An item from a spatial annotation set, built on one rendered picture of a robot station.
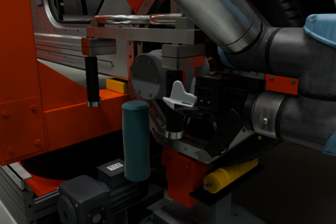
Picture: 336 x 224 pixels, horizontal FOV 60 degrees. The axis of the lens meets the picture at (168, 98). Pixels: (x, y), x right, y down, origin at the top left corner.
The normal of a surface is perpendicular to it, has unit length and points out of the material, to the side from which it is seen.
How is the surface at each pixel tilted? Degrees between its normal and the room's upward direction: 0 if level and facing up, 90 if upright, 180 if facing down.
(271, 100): 38
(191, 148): 90
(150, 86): 90
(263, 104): 55
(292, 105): 43
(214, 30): 139
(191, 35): 90
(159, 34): 90
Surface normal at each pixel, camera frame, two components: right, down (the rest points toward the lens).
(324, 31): -0.74, 0.13
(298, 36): -0.55, -0.59
